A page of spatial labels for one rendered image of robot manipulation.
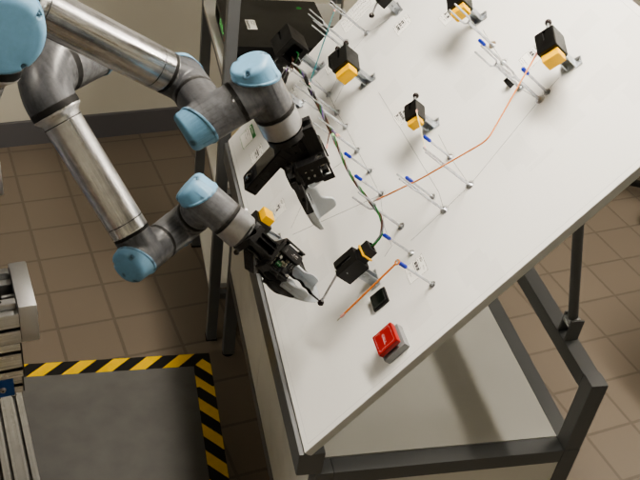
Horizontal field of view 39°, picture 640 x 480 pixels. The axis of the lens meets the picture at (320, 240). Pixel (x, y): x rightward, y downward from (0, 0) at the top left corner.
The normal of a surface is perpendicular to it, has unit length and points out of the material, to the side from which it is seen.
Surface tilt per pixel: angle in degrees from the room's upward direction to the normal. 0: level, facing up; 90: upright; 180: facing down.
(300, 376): 53
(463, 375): 0
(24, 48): 83
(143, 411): 0
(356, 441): 0
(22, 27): 83
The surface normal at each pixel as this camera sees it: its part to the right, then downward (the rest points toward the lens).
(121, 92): 0.39, 0.59
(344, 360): -0.71, -0.45
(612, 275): 0.12, -0.79
